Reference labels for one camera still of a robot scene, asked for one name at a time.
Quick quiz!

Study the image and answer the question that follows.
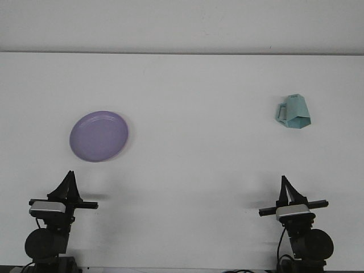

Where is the pale blue faceted cup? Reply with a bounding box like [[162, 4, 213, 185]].
[[274, 93, 312, 130]]

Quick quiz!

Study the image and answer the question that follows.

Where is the pale purple round plate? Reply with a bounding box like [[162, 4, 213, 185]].
[[69, 110, 130, 163]]

